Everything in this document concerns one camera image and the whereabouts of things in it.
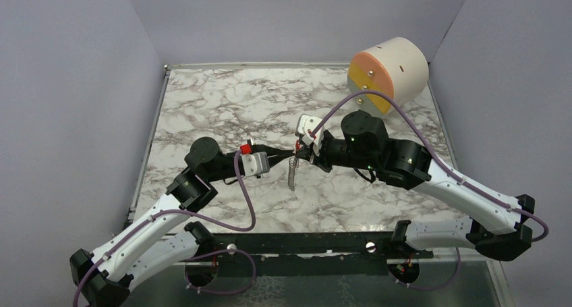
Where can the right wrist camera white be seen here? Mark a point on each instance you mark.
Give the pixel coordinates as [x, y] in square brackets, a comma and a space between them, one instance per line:
[305, 131]

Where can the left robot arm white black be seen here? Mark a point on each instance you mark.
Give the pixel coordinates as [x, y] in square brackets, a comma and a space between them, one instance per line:
[172, 229]

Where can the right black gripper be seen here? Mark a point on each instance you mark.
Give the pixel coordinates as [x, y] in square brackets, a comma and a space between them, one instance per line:
[307, 153]

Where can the round drawer box pastel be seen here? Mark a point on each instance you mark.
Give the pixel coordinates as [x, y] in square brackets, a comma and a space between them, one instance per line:
[396, 68]

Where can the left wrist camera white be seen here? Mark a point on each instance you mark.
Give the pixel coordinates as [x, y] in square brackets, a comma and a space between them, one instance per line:
[254, 163]

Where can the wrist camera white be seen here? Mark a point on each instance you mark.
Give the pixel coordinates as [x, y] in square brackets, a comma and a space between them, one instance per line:
[254, 163]
[305, 131]

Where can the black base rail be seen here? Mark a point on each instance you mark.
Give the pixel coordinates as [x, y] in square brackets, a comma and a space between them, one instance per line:
[301, 254]

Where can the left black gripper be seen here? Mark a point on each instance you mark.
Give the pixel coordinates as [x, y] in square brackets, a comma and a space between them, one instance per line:
[274, 154]

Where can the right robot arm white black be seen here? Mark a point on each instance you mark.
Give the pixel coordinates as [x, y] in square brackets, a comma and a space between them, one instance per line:
[491, 225]

